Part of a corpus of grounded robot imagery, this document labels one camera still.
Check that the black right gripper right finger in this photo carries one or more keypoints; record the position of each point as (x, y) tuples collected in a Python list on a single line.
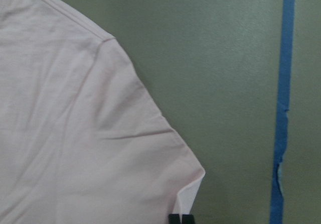
[(188, 219)]

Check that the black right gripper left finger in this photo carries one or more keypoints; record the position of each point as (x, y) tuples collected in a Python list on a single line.
[(174, 219)]

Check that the pink Snoopy t-shirt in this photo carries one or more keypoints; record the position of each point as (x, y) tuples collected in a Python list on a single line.
[(82, 140)]

